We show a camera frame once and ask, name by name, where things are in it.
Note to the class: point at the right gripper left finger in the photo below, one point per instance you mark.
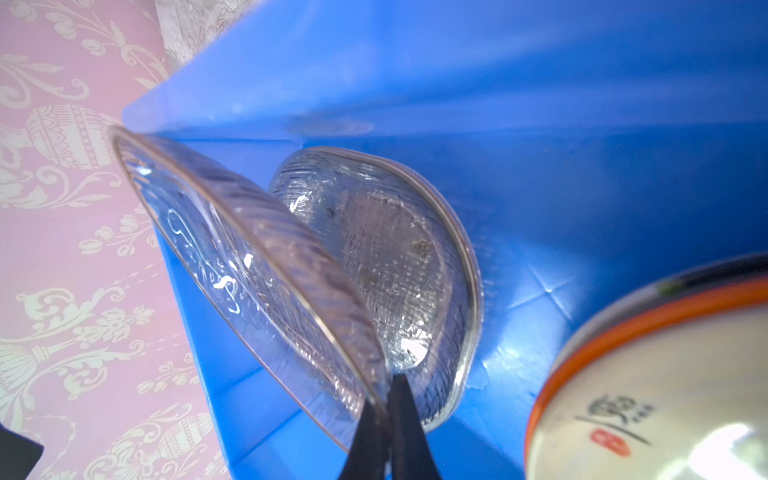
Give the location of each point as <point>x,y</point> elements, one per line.
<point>368,455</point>

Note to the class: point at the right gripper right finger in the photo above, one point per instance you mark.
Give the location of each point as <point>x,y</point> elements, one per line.
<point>411,457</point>

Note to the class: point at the brown glass plate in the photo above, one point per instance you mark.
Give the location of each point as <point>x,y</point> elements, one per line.
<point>267,275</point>

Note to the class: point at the grey glass plate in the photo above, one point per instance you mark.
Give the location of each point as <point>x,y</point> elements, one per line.
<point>409,258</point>

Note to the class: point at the orange round plate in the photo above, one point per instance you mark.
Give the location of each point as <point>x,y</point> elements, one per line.
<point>738,295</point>

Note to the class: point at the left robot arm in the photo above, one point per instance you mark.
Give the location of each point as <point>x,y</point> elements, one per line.
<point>18,455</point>

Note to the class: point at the blue plastic bin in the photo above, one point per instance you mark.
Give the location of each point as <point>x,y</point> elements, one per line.
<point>588,147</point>

